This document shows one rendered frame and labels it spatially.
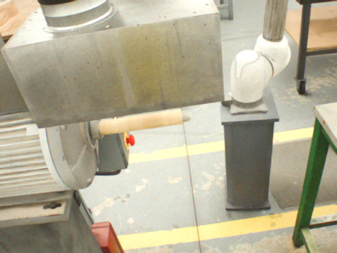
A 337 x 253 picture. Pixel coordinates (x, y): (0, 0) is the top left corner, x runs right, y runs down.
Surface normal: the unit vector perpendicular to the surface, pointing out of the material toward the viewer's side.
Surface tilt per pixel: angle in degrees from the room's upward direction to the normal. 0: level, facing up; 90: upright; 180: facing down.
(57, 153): 70
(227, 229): 0
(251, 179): 90
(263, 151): 90
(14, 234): 90
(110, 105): 90
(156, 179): 0
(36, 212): 0
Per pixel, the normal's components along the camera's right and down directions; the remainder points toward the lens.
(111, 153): 0.06, 0.61
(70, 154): 0.88, 0.07
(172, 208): -0.14, -0.77
